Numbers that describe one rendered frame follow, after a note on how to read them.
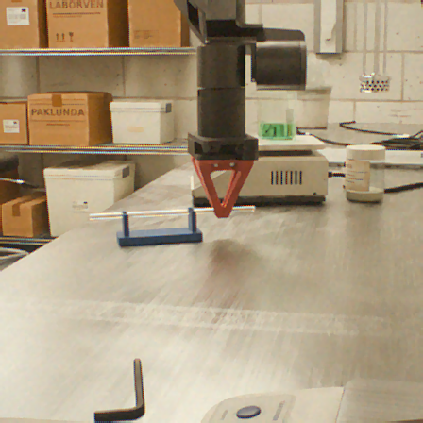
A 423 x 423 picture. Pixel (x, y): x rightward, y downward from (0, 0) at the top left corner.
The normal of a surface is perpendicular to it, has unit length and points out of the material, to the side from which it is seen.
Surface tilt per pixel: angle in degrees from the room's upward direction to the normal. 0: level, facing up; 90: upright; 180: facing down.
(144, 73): 90
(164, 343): 0
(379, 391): 0
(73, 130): 87
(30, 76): 90
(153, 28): 89
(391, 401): 0
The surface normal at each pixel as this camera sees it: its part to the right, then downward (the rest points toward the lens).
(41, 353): 0.00, -0.98
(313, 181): 0.07, 0.21
